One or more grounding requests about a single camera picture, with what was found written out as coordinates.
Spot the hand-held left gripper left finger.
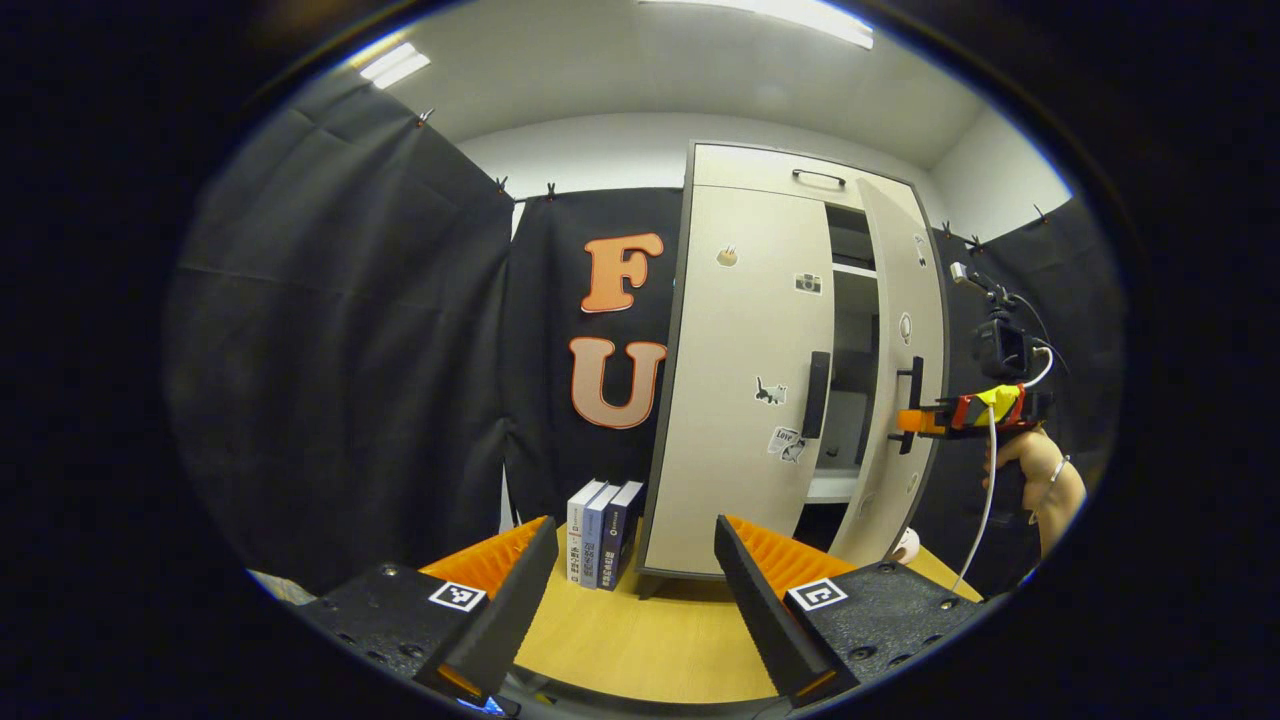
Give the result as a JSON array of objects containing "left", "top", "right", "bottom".
[{"left": 300, "top": 515, "right": 561, "bottom": 701}]

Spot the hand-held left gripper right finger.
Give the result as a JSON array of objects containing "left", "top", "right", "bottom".
[{"left": 713, "top": 514, "right": 986, "bottom": 706}]

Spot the beige shoe cabinet door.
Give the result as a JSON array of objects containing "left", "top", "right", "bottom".
[
  {"left": 828, "top": 178, "right": 949, "bottom": 569},
  {"left": 643, "top": 185, "right": 836, "bottom": 579}
]

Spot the beige double-door shoe cabinet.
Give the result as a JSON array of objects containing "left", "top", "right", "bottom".
[{"left": 636, "top": 140, "right": 951, "bottom": 601}]

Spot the grey-blue book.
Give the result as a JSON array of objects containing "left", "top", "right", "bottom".
[{"left": 581, "top": 482, "right": 623, "bottom": 589}]

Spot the dark navy book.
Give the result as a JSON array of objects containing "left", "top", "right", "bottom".
[{"left": 598, "top": 481, "right": 646, "bottom": 592}]

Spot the black backdrop cloth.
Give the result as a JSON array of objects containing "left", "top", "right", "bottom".
[{"left": 165, "top": 75, "right": 1126, "bottom": 601}]

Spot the long ceiling light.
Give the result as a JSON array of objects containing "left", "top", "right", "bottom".
[
  {"left": 640, "top": 0, "right": 876, "bottom": 51},
  {"left": 358, "top": 40, "right": 433, "bottom": 91}
]

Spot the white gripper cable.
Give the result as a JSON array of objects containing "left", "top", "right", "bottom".
[{"left": 950, "top": 345, "right": 1057, "bottom": 596}]

